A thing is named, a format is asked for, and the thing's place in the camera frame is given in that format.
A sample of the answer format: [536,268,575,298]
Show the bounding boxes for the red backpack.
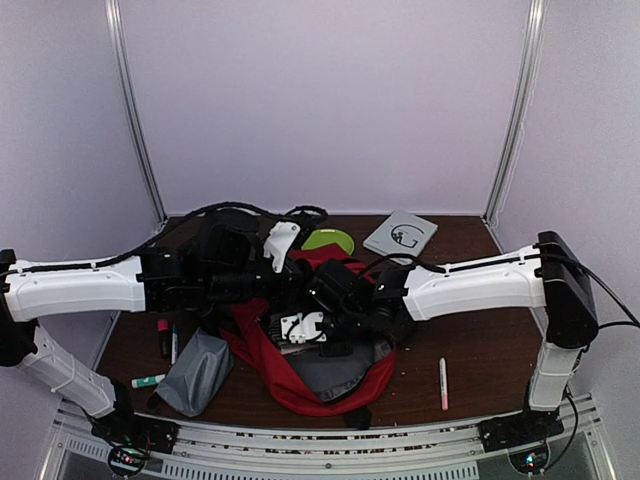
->
[221,244,398,430]

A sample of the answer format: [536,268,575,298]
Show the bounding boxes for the rose cover book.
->
[267,313,326,355]

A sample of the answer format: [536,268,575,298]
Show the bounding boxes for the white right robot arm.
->
[279,231,599,442]

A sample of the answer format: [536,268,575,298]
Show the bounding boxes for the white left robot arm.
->
[1,201,328,444]

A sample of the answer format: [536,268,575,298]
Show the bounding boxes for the pink black highlighter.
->
[157,319,171,359]

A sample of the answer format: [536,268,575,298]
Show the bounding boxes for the blue white pen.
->
[170,324,179,365]

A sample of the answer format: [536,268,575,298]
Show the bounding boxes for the pink white pen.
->
[438,357,449,411]

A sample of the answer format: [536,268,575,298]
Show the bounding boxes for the grey book with G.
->
[363,210,438,257]

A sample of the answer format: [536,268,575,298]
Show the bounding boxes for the green plate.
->
[301,229,355,255]

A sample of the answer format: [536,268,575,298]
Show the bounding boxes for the green white glue stick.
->
[131,374,166,389]

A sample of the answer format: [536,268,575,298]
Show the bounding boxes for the grey pencil pouch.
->
[146,328,235,418]

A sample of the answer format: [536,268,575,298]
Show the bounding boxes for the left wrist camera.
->
[196,221,259,278]

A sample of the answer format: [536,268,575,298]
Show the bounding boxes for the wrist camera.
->
[196,221,259,278]
[305,259,359,313]

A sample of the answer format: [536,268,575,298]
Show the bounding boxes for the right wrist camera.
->
[305,259,359,313]

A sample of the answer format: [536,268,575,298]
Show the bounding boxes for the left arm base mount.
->
[88,415,179,478]

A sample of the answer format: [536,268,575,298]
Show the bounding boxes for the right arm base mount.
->
[477,412,564,476]

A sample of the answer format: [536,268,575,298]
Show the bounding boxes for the aluminium front rail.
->
[42,394,614,480]

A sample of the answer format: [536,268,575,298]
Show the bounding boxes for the left aluminium frame post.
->
[104,0,167,224]

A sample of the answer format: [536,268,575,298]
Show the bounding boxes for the aluminium frame post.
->
[104,0,167,224]
[484,0,548,227]

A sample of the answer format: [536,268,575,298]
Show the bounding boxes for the right aluminium frame post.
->
[484,0,548,227]

